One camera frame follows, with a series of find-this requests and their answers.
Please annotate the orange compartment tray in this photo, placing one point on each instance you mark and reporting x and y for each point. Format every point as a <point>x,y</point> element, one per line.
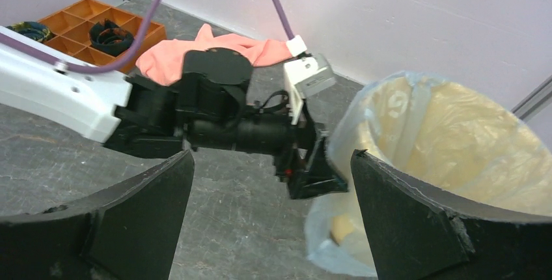
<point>71,25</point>

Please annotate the blue green rolled sock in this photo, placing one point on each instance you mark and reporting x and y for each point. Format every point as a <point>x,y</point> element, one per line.
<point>33,30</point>

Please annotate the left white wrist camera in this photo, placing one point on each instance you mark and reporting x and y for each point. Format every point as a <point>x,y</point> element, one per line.
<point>305,76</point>

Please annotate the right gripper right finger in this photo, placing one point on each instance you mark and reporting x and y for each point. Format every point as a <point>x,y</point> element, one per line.
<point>418,231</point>

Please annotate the blue plastic trash bag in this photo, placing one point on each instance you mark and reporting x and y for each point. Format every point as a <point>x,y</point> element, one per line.
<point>431,148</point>

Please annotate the pink cloth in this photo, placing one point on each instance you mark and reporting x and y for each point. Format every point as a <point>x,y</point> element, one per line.
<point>163,61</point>

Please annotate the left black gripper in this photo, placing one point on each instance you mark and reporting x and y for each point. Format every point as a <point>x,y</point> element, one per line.
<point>303,164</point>

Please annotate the black rolled sock upper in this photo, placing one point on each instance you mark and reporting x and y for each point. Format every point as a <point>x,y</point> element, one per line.
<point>107,37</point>

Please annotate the yellow trash bin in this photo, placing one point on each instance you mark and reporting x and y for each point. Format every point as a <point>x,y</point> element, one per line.
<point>453,140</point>

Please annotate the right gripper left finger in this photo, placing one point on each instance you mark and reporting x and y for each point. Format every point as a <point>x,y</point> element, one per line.
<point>127,231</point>

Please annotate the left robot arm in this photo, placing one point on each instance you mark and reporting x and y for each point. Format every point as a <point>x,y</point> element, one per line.
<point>206,108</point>

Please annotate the right aluminium corner post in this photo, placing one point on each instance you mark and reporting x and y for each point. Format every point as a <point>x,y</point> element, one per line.
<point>532,104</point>

